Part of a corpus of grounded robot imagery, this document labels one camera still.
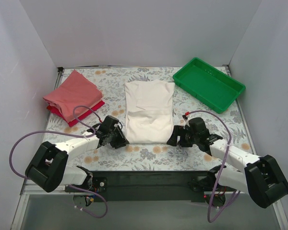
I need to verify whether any white t shirt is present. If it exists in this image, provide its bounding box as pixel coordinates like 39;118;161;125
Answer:
125;80;175;144

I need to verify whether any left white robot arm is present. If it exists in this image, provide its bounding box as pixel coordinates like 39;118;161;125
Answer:
25;115;129;193

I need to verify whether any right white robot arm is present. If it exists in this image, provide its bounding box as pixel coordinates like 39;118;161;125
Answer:
167;117;288;208

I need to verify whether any green plastic tray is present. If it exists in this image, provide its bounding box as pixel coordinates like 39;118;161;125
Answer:
173;57;246;114

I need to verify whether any folded pink t shirt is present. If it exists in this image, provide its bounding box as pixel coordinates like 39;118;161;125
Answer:
43;70;103;122

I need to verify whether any floral table mat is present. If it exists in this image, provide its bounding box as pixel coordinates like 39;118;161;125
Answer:
35;66;259;172

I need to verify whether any folded red t shirt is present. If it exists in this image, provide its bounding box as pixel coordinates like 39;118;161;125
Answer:
47;100;105;127

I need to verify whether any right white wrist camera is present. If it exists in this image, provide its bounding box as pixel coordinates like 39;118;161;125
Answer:
182;112;190;126

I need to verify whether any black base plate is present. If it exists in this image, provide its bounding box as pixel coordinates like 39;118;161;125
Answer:
64;170;237;202

